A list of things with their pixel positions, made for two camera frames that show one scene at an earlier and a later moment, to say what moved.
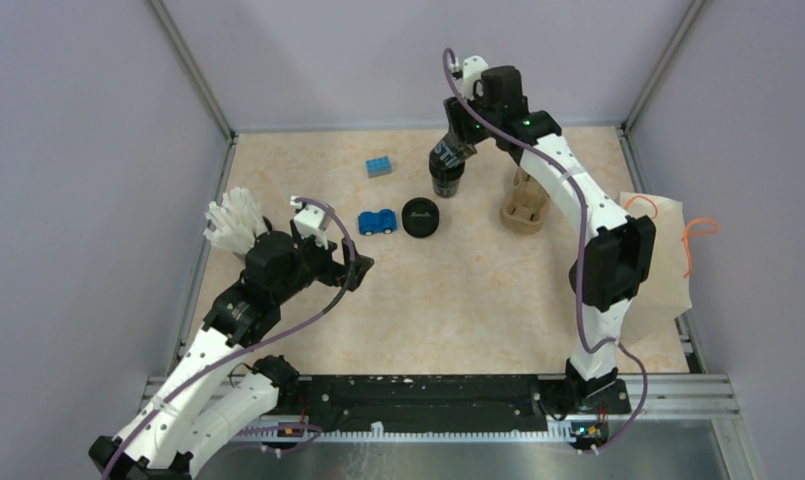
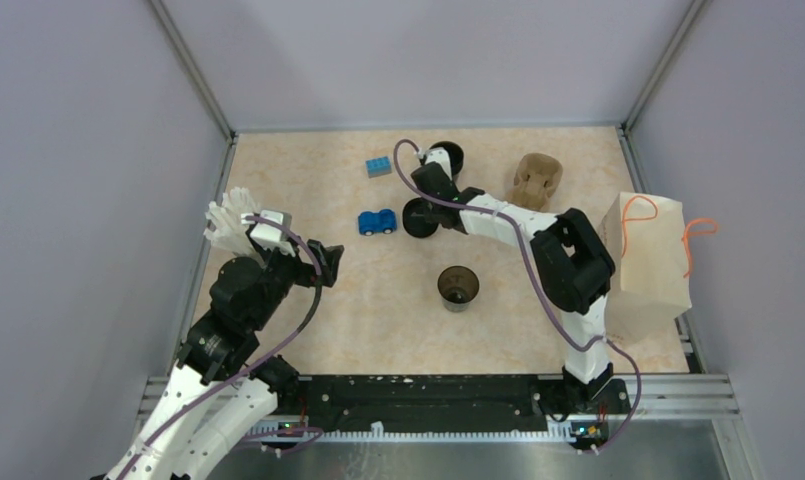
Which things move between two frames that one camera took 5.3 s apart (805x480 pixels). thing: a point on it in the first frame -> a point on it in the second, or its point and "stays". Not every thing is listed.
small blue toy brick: (384, 221) stays
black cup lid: (420, 217) stays
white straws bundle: (235, 221) stays
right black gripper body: (466, 126) -> (436, 206)
